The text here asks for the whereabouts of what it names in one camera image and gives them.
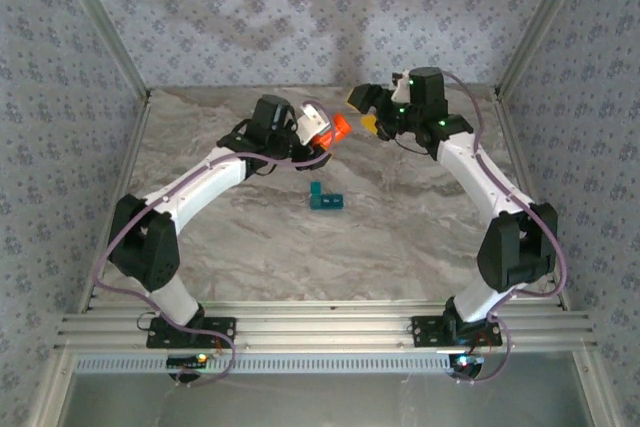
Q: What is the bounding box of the aluminium corner post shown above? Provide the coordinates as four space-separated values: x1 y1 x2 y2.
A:
494 0 599 101
48 0 153 101

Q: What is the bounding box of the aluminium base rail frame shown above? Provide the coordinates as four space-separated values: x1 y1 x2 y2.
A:
53 299 600 354

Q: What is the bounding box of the grey metal panel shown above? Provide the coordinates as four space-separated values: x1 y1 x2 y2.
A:
59 371 596 427

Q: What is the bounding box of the grey slotted cable duct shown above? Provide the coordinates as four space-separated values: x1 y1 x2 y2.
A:
73 352 454 375

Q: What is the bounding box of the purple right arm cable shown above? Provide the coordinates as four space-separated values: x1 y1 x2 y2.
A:
442 70 569 387

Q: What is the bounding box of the aluminium side rail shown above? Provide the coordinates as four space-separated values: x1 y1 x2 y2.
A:
77 94 153 313
492 89 572 312

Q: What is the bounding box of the teal L-shaped block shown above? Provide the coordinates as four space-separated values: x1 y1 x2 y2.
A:
308 180 347 212

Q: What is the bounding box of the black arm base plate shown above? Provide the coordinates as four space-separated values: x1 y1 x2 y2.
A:
410 315 503 348
145 315 238 351

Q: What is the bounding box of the small circuit board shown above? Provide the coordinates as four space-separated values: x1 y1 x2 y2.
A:
166 353 209 369
448 353 485 369

